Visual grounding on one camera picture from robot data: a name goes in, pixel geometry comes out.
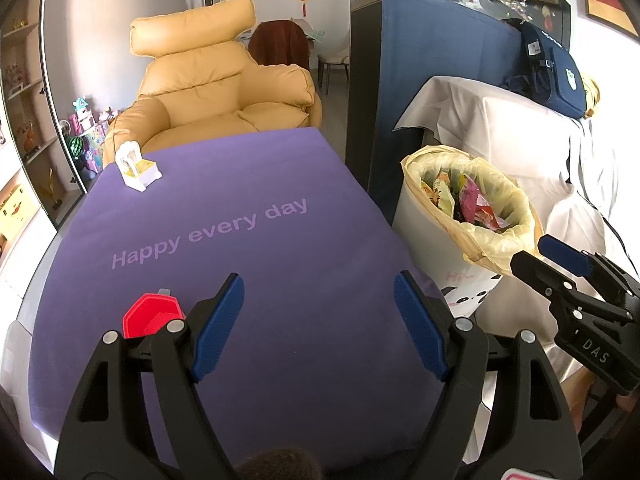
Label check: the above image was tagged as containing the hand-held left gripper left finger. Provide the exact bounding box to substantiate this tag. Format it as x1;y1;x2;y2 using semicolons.
54;272;246;480

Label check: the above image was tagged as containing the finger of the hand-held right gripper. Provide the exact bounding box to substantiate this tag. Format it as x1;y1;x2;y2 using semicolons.
537;234;640;291
510;250;631;318

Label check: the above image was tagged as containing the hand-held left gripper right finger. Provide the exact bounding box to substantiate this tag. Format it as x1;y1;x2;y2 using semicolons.
393;270;583;480

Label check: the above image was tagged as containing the white bin with yellow bag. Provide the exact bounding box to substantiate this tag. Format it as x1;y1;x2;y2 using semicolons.
401;145;543;277

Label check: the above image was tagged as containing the white panda print bin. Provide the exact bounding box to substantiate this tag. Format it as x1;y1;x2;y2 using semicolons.
391;180;511;318

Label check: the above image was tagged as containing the pile of colourful wrappers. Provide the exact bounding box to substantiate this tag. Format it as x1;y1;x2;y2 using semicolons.
419;167;516;233

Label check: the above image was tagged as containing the person's right hand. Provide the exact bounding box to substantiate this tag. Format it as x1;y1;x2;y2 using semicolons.
564;367;640;433

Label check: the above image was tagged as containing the red hexagonal plastic cup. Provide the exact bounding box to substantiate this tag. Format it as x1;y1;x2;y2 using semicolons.
122;289;187;340

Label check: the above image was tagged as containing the purple printed tablecloth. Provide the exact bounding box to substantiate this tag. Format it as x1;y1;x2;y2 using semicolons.
27;127;451;466

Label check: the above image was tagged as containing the white dust cover cloth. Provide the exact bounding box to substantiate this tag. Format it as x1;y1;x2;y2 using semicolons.
392;76;640;391

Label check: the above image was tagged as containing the yellow fabric item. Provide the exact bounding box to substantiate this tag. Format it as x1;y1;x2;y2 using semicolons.
580;74;603;120

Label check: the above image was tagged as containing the navy blue backpack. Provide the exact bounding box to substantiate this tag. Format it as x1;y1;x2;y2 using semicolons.
502;17;587;120

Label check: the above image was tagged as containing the white furniture block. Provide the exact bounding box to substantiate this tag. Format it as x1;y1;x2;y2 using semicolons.
0;317;38;396

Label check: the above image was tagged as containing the blue covered cabinet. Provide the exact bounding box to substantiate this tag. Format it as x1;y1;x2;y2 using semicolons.
345;0;526;221

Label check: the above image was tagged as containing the pile of colourful toys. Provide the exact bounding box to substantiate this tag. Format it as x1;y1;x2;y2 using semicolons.
57;97;121;183

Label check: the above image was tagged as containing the yellow gift box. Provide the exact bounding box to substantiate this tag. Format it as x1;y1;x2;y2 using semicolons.
0;185;38;231

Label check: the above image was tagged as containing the yellow leather armchair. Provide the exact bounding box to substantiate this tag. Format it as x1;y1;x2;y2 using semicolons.
102;0;323;168

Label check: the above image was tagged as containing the glass door display shelf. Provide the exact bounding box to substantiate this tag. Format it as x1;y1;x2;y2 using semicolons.
0;0;93;221

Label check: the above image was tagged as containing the white dining chair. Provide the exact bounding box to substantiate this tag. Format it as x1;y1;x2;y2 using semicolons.
317;35;351;96

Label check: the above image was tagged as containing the brown draped dining chair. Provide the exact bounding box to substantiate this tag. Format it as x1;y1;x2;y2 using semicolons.
248;20;311;68

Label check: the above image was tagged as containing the white low wall cabinet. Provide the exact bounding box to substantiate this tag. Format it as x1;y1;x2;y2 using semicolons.
0;170;56;291

